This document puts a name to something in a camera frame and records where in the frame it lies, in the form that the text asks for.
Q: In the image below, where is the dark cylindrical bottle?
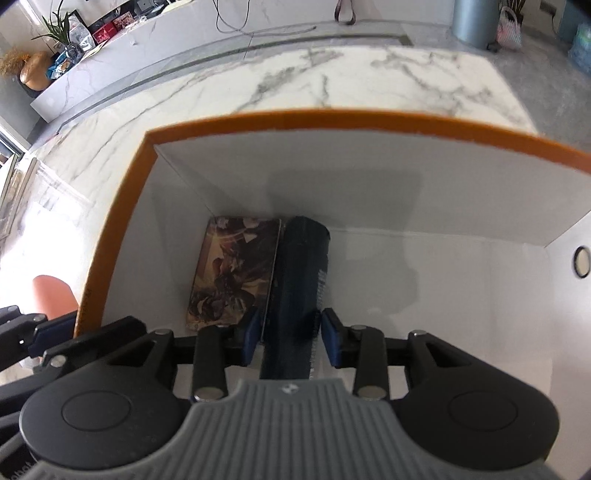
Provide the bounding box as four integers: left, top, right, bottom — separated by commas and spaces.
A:
261, 215, 332, 381

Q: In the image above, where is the brown round vase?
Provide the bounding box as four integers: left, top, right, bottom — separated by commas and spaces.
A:
21, 52, 54, 91

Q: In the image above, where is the grey cylindrical bin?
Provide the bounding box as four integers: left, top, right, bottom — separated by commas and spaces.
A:
452, 0, 502, 45

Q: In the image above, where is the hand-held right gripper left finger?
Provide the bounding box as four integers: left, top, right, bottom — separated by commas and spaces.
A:
76, 311, 262, 403

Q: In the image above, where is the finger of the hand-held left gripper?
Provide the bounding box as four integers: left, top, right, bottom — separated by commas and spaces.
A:
0, 305, 78, 365
0, 352, 75, 407

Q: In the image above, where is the illustrated flat tin box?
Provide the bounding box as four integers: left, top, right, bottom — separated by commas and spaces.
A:
187, 217, 282, 334

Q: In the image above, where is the orange-brown chair seat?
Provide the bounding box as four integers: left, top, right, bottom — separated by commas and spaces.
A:
33, 275, 79, 320

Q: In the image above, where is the blue snack packet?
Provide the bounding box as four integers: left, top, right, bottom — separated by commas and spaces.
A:
46, 53, 75, 80

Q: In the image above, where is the brown strap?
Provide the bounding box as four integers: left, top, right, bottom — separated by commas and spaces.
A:
334, 0, 358, 25

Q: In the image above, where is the silver foil bag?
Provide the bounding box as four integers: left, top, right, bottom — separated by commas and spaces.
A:
69, 22, 96, 49

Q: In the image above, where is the dried pampas grass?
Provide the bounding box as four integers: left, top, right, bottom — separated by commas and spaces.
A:
0, 48, 31, 77

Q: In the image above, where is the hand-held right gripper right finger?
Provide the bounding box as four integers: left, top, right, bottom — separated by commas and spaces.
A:
322, 308, 509, 401

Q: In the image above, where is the orange cardboard box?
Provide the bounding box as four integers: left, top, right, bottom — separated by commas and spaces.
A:
76, 110, 591, 480

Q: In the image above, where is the green potted plant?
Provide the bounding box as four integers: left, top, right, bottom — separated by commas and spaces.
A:
32, 10, 86, 61

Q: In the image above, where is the pink white woven bag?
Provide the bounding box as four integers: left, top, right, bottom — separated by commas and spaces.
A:
496, 7, 523, 49

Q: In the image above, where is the blue water jug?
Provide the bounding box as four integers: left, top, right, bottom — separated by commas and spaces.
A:
568, 23, 591, 75

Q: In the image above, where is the black cable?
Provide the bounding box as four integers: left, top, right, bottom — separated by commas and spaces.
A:
212, 0, 317, 34

